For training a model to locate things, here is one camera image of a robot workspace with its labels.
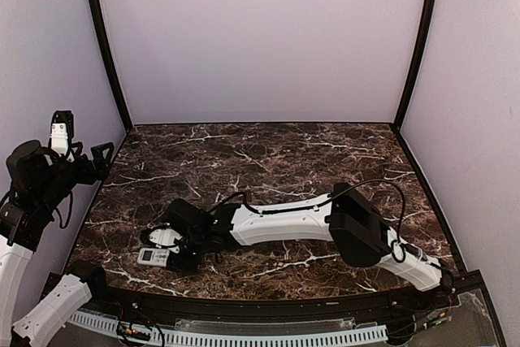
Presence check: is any left black frame post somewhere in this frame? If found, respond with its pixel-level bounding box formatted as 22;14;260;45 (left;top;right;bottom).
88;0;133;132

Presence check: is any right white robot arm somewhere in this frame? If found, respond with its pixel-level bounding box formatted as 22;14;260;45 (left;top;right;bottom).
165;183;453;310

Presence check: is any white remote control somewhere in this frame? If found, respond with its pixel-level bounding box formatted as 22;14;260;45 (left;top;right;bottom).
137;248;171;267

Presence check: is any black front frame rail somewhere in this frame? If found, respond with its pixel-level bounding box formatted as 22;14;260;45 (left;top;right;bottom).
44;269;488;323

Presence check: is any white slotted cable duct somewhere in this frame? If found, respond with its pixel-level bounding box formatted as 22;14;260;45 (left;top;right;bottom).
67;310;388;346

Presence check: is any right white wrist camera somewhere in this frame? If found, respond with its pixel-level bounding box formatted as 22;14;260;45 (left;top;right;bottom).
140;224;183;253

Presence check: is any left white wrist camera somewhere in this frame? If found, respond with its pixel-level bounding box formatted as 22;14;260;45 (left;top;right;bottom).
49;111;74;162

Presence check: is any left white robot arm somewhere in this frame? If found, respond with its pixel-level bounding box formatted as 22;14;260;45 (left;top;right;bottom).
1;140;115;346

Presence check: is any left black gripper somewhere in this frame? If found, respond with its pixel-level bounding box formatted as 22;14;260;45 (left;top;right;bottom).
35;141;114;213

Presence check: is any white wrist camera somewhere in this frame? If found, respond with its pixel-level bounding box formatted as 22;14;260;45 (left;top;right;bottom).
49;111;74;162
140;224;183;253

